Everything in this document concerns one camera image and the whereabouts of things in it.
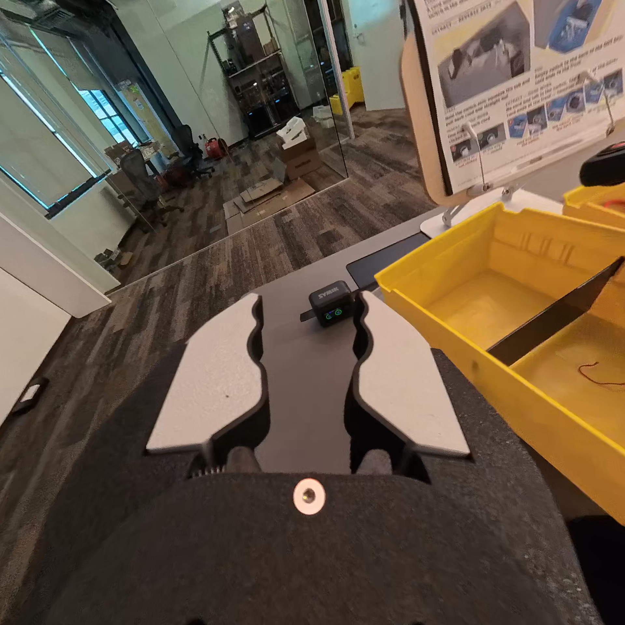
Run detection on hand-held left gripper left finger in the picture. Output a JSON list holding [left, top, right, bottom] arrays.
[[146, 293, 271, 465]]

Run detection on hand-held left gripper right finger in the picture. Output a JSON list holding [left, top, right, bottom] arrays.
[[344, 291, 470, 467]]

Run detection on yellow plastic bin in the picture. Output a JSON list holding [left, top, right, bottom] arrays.
[[562, 185, 625, 230], [374, 201, 625, 525]]

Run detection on small black device green lights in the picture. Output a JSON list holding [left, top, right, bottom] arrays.
[[300, 280, 357, 329]]

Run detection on printed instruction poster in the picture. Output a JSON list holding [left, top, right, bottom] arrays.
[[410, 0, 625, 196]]

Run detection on black bin divider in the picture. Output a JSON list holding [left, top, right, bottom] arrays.
[[487, 257, 625, 367]]

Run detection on thin red twist tie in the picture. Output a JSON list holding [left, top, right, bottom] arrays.
[[577, 361, 618, 389]]

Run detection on flattened cardboard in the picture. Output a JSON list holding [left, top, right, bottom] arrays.
[[222, 177, 317, 236]]

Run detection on grey office chair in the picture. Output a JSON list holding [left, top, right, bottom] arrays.
[[118, 148, 185, 228]]

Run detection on black office chair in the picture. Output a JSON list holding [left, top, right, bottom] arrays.
[[172, 123, 215, 180]]

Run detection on white open box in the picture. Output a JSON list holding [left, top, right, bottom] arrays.
[[276, 116, 308, 150]]

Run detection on stack of yellow bins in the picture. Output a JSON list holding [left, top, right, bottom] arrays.
[[328, 66, 366, 116]]

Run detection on window with blinds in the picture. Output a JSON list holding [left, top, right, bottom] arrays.
[[0, 15, 115, 220]]

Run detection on metal shelf rack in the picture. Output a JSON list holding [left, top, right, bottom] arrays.
[[207, 2, 301, 141]]

